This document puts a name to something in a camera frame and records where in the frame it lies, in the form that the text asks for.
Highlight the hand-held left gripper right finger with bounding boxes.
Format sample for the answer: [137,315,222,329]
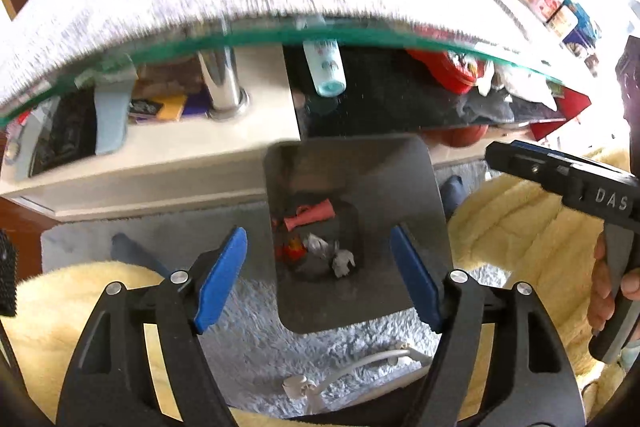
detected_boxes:
[389,223,586,427]

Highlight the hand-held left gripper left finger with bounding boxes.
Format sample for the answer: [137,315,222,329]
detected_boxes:
[56,226,249,427]

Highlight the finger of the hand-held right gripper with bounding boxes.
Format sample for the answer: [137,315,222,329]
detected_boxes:
[485,139,586,200]

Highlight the grey square waste bin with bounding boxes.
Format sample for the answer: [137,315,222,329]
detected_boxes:
[263,134,453,334]

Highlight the person's right hand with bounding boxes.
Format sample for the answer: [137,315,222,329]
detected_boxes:
[590,232,640,338]

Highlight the grey cloth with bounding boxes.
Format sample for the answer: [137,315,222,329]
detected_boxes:
[457,92,516,125]

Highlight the red round object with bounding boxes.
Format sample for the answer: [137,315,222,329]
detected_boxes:
[425,124,491,148]

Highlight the red box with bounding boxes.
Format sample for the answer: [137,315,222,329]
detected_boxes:
[530,87,593,140]

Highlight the grey shaggy rug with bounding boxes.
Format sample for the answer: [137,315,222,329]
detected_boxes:
[41,197,516,418]

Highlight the pink crumpled wrapper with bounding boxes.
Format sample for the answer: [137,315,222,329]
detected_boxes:
[284,199,335,233]

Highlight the red plastic bag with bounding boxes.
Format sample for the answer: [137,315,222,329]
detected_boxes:
[405,49,493,95]

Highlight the white table lower shelf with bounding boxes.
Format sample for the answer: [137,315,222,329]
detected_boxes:
[0,44,301,223]

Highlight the blue packet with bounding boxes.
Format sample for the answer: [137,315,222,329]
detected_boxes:
[565,2,601,58]

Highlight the yellow book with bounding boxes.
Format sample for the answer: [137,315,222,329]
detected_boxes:
[150,95,188,122]

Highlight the yellow fluffy cushion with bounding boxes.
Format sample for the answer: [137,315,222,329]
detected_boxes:
[0,232,241,427]

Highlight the small black box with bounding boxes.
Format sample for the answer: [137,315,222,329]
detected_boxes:
[127,98,165,118]

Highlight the chrome table leg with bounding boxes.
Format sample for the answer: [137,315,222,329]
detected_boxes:
[197,47,250,122]

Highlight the black patterned box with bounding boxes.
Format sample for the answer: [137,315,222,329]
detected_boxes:
[27,99,98,178]

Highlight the white blue tube bottle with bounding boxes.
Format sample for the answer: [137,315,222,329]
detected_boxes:
[302,38,347,98]

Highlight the white cable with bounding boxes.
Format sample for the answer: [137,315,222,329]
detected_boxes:
[282,341,433,413]

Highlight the pale blue table bracket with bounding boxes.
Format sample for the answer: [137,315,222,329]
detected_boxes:
[94,74,138,156]

